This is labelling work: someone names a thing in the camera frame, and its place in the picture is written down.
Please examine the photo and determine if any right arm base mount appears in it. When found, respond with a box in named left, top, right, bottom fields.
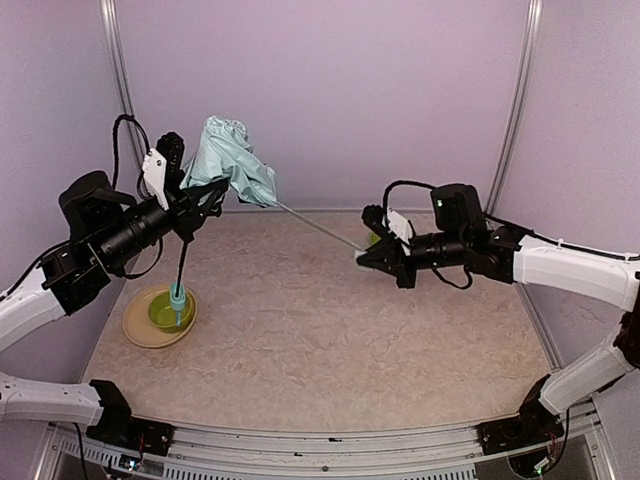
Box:
left=477, top=374, right=565, bottom=455

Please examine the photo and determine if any beige plate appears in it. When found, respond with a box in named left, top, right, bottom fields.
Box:
left=122, top=284, right=198, bottom=349

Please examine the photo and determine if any aluminium frame post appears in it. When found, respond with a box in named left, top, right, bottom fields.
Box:
left=485, top=0, right=544, bottom=214
left=99, top=0, right=144, bottom=167

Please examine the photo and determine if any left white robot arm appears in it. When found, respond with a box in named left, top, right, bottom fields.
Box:
left=1, top=171, right=229, bottom=428

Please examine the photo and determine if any green plate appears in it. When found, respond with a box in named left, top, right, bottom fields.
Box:
left=367, top=232, right=380, bottom=247

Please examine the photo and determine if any right aluminium frame post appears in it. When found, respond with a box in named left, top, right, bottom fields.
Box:
left=485, top=0, right=544, bottom=214

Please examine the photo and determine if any right camera cable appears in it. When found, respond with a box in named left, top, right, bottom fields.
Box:
left=382, top=179, right=436, bottom=211

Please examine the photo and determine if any camera cable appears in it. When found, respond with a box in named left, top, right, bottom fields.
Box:
left=110, top=113, right=151, bottom=186
left=382, top=179, right=436, bottom=211

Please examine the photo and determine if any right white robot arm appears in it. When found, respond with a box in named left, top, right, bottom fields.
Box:
left=356, top=181, right=639, bottom=418

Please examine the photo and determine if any green bowl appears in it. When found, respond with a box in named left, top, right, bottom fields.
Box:
left=148, top=290, right=197, bottom=334

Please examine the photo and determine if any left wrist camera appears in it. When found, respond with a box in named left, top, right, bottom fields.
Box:
left=142, top=132, right=185, bottom=211

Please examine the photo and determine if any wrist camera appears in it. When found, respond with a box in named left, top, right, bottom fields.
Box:
left=142, top=132, right=185, bottom=211
left=361, top=205, right=415, bottom=244

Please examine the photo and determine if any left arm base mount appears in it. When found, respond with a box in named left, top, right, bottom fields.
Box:
left=86, top=380, right=174, bottom=457

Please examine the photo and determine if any mint green folding umbrella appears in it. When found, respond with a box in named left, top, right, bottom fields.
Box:
left=168, top=116, right=371, bottom=334

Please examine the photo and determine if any aluminium front rail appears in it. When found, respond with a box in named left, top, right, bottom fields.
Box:
left=31, top=401, right=618, bottom=479

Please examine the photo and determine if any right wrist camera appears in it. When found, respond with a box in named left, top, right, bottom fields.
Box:
left=361, top=205, right=415, bottom=244

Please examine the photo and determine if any left camera cable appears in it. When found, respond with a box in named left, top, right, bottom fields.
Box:
left=110, top=113, right=151, bottom=186

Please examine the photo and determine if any left aluminium frame post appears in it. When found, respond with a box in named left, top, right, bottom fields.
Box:
left=99, top=0, right=144, bottom=167

